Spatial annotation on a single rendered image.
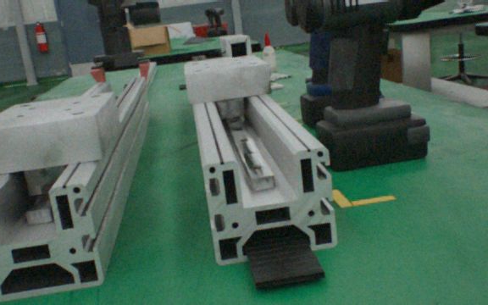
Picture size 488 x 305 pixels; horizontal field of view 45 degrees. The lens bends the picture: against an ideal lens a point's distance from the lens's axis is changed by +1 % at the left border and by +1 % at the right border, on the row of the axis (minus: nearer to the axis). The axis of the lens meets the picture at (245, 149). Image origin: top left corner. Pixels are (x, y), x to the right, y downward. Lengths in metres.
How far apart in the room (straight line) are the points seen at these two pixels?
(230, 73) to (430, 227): 0.36
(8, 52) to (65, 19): 1.30
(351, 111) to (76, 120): 0.32
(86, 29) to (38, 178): 11.71
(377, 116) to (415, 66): 2.89
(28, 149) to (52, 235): 0.09
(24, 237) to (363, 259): 0.27
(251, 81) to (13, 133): 0.34
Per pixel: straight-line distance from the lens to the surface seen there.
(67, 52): 12.32
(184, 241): 0.54
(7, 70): 12.62
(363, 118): 0.69
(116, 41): 1.27
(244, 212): 0.47
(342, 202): 0.59
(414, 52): 3.57
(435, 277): 0.44
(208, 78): 0.77
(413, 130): 0.71
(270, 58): 1.75
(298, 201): 0.47
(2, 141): 0.54
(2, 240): 0.50
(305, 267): 0.44
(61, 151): 0.53
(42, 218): 0.52
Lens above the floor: 0.98
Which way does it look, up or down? 14 degrees down
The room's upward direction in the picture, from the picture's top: 7 degrees counter-clockwise
